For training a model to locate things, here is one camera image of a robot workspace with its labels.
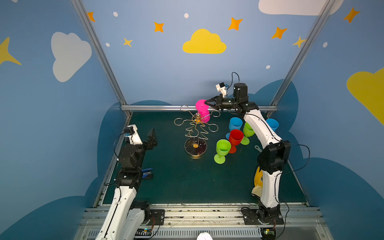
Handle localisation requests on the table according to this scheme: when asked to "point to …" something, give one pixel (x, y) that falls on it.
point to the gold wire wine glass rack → (196, 144)
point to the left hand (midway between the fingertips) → (144, 130)
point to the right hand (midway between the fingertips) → (206, 101)
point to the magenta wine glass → (203, 110)
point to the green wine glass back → (223, 148)
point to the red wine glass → (235, 137)
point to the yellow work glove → (257, 190)
